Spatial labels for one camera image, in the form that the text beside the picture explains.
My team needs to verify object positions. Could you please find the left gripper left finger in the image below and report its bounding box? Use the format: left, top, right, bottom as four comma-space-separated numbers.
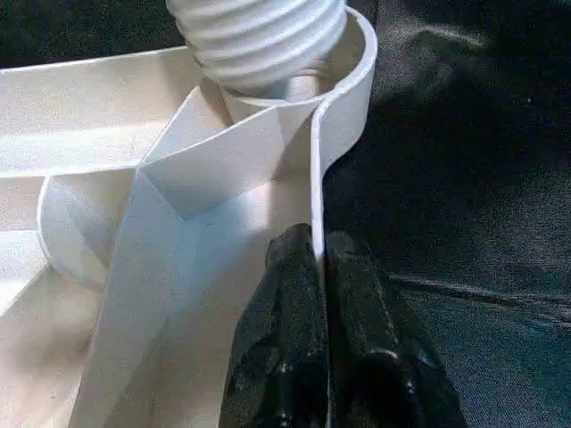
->
220, 222, 332, 428

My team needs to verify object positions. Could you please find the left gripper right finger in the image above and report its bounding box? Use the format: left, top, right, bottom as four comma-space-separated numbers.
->
324, 229, 468, 428

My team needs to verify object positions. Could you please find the white plastic table top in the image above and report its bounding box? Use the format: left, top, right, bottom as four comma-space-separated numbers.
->
0, 8, 379, 428

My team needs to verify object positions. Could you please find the white plastic table leg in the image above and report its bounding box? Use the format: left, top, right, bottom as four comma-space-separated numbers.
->
164, 0, 350, 97

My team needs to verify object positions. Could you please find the black mat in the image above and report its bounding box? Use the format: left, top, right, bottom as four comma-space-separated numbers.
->
0, 0, 571, 428

